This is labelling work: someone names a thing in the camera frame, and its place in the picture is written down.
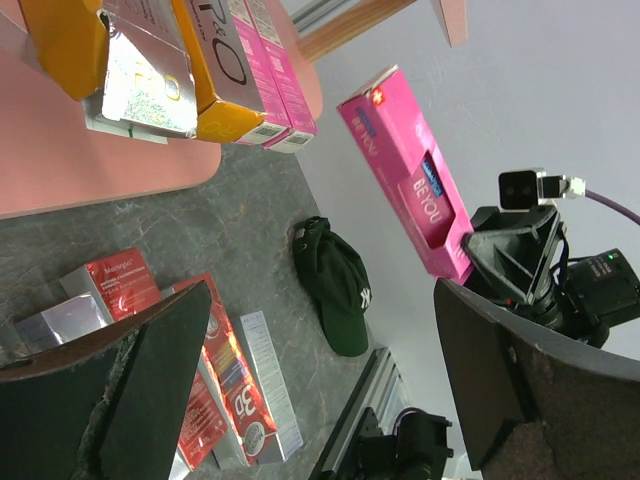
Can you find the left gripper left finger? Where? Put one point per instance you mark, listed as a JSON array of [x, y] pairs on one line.
[[110, 404]]

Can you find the red 3D toothpaste box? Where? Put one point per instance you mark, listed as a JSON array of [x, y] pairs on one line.
[[226, 415], [202, 427]]

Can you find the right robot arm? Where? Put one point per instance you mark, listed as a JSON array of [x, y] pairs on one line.
[[603, 287]]

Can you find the pink toothpaste box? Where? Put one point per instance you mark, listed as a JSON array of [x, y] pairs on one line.
[[302, 127], [387, 124], [276, 122]]

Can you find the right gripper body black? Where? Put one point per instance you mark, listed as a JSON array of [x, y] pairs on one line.
[[555, 310]]

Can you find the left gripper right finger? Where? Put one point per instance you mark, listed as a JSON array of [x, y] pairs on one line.
[[532, 403]]

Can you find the dark green baseball cap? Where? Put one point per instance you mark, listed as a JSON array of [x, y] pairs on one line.
[[335, 277]]

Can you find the orange R.O toothpaste box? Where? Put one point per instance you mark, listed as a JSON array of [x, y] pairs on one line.
[[229, 104]]

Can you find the pink three-tier shelf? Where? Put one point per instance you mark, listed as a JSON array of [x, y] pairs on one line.
[[50, 161]]

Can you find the silver toothpaste box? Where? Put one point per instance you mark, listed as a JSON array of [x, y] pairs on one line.
[[270, 380], [65, 322]]

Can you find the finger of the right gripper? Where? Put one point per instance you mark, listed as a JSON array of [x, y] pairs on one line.
[[511, 254]]

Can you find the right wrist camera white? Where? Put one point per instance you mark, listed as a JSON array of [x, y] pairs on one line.
[[522, 189]]

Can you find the dark red toothpaste box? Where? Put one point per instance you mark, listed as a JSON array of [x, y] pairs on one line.
[[122, 284]]

